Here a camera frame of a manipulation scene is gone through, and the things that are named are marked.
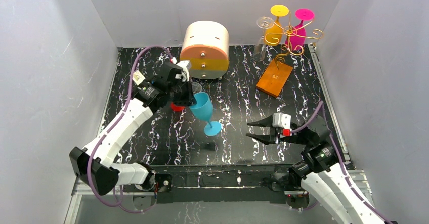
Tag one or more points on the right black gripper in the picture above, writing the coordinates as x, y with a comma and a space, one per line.
276, 134

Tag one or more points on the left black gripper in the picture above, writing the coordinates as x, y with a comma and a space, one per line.
182, 90

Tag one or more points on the red wine glass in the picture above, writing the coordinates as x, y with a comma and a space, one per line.
176, 108

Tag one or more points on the clear wine glass front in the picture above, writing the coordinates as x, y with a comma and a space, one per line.
196, 87

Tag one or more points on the clear wine glass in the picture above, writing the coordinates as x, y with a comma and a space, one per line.
264, 23
196, 87

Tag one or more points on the blue wine glass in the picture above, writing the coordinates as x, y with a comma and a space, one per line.
203, 110

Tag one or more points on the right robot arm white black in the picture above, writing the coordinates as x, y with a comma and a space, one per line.
321, 172

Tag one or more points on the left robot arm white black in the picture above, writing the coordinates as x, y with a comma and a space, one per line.
94, 163

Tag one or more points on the wooden rack base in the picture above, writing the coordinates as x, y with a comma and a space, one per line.
274, 78

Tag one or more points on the clear wine glass rear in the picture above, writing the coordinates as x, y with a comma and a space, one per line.
264, 23

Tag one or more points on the magenta wine glass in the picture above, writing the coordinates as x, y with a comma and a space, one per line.
299, 33

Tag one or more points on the yellow wine glass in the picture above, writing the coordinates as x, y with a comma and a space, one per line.
274, 34

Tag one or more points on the white red small box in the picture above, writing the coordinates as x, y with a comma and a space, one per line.
138, 78

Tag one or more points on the round pastel drawer cabinet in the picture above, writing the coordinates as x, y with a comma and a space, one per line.
206, 46

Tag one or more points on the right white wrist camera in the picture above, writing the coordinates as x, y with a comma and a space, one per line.
282, 124

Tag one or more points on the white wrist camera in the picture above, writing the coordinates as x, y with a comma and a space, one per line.
184, 67
282, 124

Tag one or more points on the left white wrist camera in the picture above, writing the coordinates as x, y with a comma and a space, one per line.
184, 67

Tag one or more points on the black front mounting rail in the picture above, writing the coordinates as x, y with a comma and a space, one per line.
228, 183

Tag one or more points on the gold wire glass rack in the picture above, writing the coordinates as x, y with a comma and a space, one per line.
316, 35

